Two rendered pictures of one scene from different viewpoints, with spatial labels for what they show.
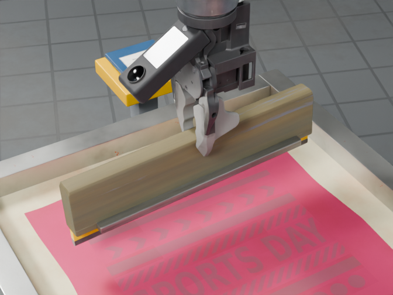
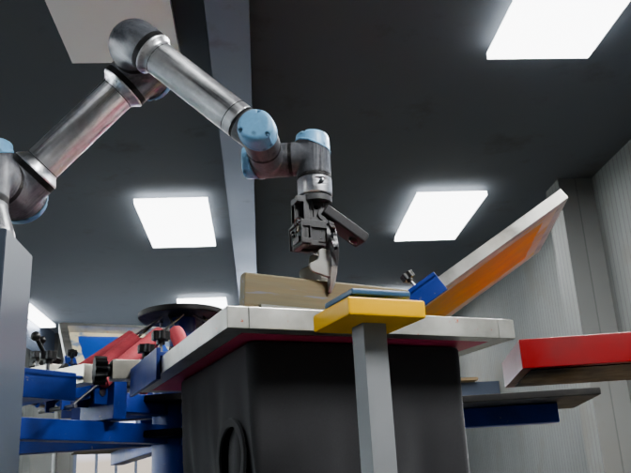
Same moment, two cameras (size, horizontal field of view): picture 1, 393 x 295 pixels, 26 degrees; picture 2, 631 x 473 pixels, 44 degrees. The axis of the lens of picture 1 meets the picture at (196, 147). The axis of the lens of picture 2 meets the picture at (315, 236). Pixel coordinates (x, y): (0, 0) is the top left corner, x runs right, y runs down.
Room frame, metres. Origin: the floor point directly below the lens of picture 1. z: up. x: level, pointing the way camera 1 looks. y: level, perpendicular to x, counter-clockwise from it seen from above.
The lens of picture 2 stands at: (2.47, 0.15, 0.68)
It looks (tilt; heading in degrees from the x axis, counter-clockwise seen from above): 18 degrees up; 186
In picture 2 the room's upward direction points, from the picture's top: 3 degrees counter-clockwise
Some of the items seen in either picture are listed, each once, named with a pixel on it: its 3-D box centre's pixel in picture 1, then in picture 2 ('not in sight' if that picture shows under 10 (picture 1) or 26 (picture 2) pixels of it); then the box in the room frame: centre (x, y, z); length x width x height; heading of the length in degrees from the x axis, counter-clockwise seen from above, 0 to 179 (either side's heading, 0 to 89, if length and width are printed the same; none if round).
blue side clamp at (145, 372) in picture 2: not in sight; (152, 373); (0.67, -0.44, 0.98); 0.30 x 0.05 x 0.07; 30
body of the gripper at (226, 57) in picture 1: (211, 46); (313, 224); (0.91, -0.02, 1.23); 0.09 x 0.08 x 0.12; 120
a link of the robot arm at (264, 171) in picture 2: not in sight; (267, 158); (0.93, -0.11, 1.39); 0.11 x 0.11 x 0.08; 2
